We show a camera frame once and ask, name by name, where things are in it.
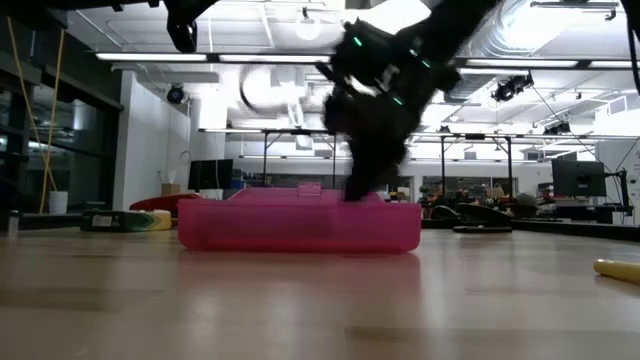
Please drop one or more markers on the cardboard box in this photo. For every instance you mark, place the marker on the cardboard box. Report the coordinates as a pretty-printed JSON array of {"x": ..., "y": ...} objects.
[{"x": 171, "y": 190}]

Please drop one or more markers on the black ceiling mounted camera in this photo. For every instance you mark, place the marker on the black ceiling mounted camera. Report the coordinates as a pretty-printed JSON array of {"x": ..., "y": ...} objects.
[
  {"x": 175, "y": 95},
  {"x": 510, "y": 89}
]

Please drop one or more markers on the black stapler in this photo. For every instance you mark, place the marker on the black stapler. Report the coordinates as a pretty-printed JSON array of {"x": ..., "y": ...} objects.
[{"x": 480, "y": 215}]

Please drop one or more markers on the small gray bottle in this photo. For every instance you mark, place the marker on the small gray bottle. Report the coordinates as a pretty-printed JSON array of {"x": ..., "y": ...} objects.
[{"x": 13, "y": 224}]

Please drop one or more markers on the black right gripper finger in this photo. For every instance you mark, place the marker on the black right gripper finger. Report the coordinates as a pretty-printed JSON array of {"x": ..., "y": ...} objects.
[{"x": 367, "y": 180}]

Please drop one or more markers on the round ceiling lamp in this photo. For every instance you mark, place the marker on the round ceiling lamp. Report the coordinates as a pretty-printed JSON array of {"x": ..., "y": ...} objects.
[{"x": 307, "y": 29}]

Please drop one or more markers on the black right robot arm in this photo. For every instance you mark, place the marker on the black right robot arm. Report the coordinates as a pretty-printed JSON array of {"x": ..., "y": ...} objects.
[{"x": 450, "y": 30}]

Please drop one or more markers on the red stapler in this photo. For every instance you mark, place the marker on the red stapler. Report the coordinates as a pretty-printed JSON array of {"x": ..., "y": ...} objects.
[{"x": 160, "y": 202}]

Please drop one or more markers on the white bucket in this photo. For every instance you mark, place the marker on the white bucket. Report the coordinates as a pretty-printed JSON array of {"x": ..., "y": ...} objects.
[{"x": 58, "y": 202}]

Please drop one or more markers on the pink plastic pencil case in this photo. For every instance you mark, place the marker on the pink plastic pencil case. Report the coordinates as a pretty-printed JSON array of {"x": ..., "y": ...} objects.
[{"x": 300, "y": 230}]

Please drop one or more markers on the black computer monitor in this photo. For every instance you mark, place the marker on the black computer monitor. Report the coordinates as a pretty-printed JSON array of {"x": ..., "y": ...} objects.
[
  {"x": 577, "y": 177},
  {"x": 210, "y": 175}
]

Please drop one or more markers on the long ceiling light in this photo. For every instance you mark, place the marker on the long ceiling light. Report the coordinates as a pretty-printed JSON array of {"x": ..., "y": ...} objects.
[
  {"x": 275, "y": 58},
  {"x": 520, "y": 63},
  {"x": 150, "y": 57},
  {"x": 615, "y": 64}
]

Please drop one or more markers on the green yellow crayon box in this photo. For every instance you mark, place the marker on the green yellow crayon box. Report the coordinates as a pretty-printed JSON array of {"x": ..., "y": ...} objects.
[{"x": 125, "y": 221}]

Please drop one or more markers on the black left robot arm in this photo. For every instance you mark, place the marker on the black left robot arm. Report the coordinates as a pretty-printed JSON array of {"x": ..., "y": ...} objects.
[{"x": 182, "y": 30}]

